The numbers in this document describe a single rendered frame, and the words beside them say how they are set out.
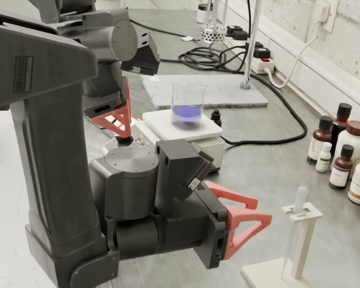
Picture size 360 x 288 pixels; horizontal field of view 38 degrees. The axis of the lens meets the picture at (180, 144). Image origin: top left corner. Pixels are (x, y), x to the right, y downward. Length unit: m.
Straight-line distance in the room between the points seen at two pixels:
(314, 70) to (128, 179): 0.93
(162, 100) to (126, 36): 0.54
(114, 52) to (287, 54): 0.86
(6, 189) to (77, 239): 0.44
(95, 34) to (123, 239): 0.31
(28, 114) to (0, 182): 0.53
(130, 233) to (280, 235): 0.36
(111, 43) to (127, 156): 0.22
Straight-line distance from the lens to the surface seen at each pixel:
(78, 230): 0.51
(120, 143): 0.98
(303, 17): 1.54
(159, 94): 1.31
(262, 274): 0.78
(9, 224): 0.86
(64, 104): 0.44
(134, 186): 0.53
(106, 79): 0.80
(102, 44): 0.73
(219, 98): 1.32
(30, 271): 0.77
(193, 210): 0.59
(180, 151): 0.56
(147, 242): 0.58
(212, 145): 0.96
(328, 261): 0.85
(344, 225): 0.94
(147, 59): 0.79
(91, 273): 0.54
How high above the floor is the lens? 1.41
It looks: 28 degrees down
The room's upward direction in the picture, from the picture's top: 6 degrees clockwise
